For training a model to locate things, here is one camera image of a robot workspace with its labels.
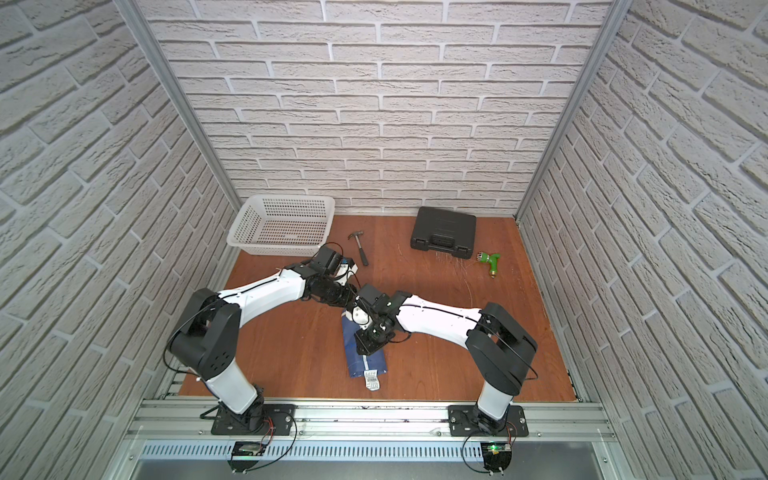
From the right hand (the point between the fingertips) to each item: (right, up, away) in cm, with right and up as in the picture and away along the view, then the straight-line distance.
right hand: (366, 347), depth 81 cm
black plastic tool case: (+28, +35, +36) cm, 57 cm away
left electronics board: (-27, -20, -11) cm, 36 cm away
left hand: (-3, +13, +8) cm, 15 cm away
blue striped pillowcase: (+1, -4, -3) cm, 5 cm away
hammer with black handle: (-7, +32, +31) cm, 45 cm away
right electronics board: (+32, -22, -11) cm, 41 cm away
